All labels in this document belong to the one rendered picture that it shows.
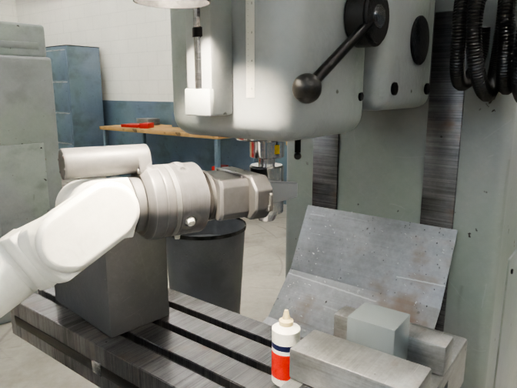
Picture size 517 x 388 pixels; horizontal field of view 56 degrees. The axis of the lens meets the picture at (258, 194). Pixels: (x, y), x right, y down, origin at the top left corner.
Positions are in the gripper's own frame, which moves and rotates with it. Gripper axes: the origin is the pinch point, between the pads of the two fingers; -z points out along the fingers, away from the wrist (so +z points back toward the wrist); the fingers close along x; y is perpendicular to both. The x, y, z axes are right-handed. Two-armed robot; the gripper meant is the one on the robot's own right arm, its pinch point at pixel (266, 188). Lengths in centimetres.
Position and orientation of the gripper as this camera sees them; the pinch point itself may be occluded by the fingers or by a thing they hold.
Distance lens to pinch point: 66.4
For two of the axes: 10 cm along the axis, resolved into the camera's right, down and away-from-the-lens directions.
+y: -0.1, 9.8, 2.1
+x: -5.5, -1.8, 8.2
